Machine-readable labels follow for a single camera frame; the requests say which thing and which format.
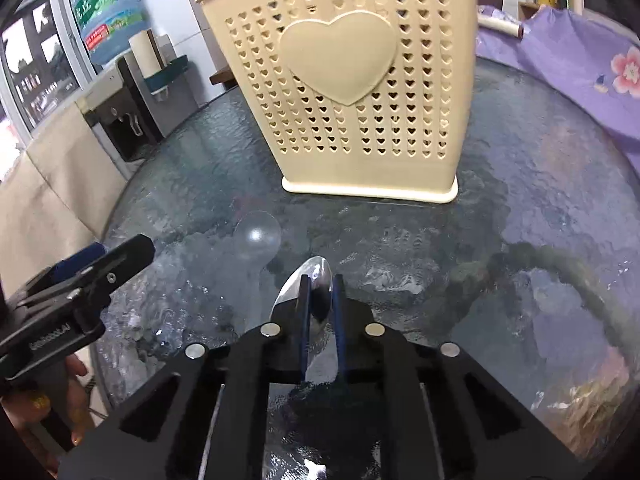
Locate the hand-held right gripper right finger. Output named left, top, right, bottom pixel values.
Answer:
left=332, top=274, right=586, bottom=480

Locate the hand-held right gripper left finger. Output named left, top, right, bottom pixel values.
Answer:
left=59, top=274, right=313, bottom=480

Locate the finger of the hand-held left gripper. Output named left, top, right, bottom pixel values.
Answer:
left=15, top=234, right=156, bottom=311
left=50, top=242, right=107, bottom=281

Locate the metal spoon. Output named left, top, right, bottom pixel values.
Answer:
left=269, top=256, right=347, bottom=386

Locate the clear plastic spoon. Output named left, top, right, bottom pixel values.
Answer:
left=234, top=210, right=283, bottom=273

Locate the beige plastic utensil holder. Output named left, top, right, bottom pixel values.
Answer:
left=194, top=0, right=477, bottom=205

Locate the person's left hand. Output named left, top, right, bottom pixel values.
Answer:
left=0, top=352, right=93, bottom=448

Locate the water dispenser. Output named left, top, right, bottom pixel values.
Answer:
left=82, top=57, right=166, bottom=163

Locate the teal tray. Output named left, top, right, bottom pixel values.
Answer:
left=142, top=55, right=191, bottom=104

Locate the window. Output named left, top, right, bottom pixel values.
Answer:
left=0, top=0, right=97, bottom=136

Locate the blue water bottle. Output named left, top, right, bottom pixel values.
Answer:
left=74, top=0, right=151, bottom=66

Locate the white frying pan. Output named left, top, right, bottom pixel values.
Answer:
left=477, top=12, right=523, bottom=39

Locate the purple floral cloth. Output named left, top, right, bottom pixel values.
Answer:
left=475, top=4, right=640, bottom=173

